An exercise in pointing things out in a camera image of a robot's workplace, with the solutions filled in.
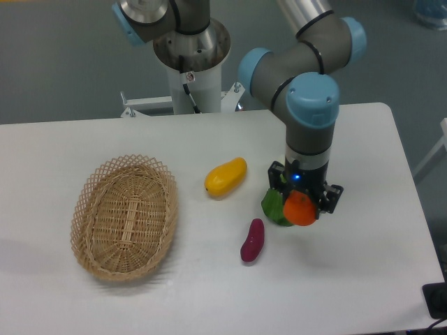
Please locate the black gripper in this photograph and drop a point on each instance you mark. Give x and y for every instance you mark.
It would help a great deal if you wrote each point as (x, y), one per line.
(312, 183)

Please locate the orange fruit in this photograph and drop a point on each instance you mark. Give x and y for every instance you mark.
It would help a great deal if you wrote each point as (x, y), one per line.
(299, 209)

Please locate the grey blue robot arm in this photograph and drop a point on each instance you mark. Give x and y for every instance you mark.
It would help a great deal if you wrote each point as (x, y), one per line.
(295, 85)

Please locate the green bok choy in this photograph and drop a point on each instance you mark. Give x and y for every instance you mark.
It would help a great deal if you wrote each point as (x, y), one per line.
(272, 206)

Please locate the yellow mango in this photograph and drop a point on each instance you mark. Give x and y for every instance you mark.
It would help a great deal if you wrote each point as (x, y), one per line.
(225, 178)

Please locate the purple sweet potato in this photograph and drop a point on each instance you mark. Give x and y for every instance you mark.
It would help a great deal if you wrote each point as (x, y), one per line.
(254, 242)

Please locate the black device at table edge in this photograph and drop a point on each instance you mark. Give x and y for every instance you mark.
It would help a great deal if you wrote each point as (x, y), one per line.
(435, 299)

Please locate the woven wicker basket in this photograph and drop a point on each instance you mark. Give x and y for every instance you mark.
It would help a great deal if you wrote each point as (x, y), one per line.
(125, 218)

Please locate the blue object in corner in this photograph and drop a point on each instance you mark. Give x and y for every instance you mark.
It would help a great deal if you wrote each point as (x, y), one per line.
(431, 13)

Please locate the white frame at right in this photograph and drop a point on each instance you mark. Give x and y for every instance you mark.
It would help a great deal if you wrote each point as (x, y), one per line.
(432, 158)

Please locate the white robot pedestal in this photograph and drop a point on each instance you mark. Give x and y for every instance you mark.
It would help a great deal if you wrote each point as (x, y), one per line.
(193, 66)

